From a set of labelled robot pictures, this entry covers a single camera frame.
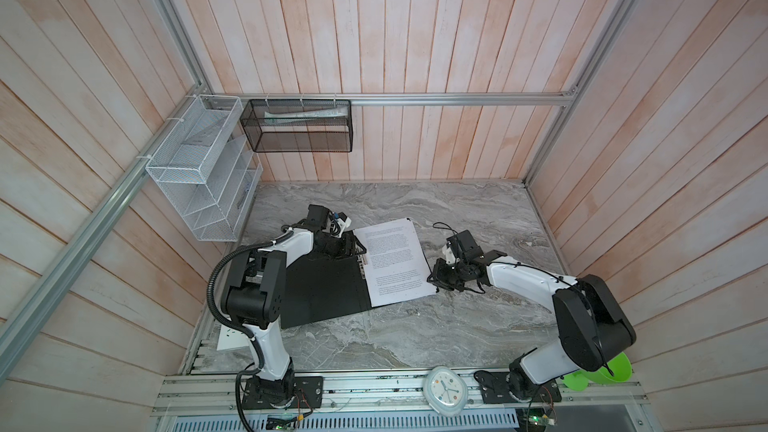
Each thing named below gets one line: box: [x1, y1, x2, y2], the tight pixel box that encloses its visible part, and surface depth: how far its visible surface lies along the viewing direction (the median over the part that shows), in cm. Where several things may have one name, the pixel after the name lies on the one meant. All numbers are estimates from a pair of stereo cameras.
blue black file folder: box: [282, 250, 373, 330], surface depth 90 cm
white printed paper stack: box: [328, 249, 373, 319], surface depth 90 cm
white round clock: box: [422, 366, 469, 416], surface depth 73 cm
